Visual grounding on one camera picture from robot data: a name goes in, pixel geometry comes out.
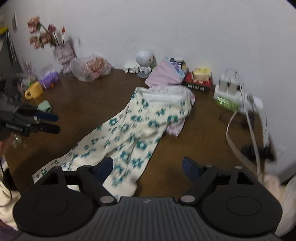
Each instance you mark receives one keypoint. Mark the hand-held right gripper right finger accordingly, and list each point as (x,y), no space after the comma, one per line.
(189,167)

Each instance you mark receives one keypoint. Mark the yellow packet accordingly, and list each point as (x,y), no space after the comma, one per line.
(3,30)

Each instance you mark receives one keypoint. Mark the green box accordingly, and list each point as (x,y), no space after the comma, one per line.
(225,103)

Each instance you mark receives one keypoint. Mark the white charger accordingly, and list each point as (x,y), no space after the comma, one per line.
(233,85)
(223,84)

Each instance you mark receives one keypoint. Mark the yellow cup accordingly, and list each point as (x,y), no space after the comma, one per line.
(35,89)

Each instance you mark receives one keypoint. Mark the purple toy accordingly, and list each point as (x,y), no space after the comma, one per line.
(48,77)

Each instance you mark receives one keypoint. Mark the pale green sleeve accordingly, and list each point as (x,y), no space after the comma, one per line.
(45,106)

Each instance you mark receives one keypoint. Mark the white round robot toy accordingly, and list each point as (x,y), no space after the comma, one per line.
(143,59)

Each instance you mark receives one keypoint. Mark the white power strip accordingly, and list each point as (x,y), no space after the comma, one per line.
(252,102)

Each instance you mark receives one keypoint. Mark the pink floral garment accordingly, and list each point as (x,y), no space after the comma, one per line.
(173,131)

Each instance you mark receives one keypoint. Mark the small black object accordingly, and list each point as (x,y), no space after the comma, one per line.
(248,150)

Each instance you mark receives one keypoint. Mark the grey cabinet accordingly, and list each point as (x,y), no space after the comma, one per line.
(9,58)

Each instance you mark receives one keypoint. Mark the folded pink cloth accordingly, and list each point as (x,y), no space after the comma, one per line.
(161,74)

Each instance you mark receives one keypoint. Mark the white teal floral pants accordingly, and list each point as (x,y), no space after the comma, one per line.
(129,139)

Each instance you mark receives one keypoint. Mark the small white toy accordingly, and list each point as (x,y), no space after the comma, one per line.
(130,68)

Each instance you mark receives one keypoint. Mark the clear plastic bag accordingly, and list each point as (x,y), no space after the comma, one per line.
(92,67)

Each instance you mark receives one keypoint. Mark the yellow layered block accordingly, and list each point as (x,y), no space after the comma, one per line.
(201,73)

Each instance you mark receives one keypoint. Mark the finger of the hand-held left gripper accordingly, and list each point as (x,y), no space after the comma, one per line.
(46,116)
(48,128)

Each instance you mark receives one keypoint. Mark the pink flower bouquet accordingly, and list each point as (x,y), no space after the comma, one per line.
(35,39)

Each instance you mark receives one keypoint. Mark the purple folded cloth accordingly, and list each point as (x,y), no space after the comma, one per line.
(177,67)

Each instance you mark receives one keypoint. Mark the clear plastic wrapper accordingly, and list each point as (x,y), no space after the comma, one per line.
(16,141)

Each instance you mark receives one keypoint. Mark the red black box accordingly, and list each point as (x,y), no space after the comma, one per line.
(196,84)

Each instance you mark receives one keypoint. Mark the wall paper note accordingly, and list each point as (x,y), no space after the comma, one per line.
(15,22)

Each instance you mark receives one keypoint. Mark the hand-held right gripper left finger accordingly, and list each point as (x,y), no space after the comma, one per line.
(105,165)

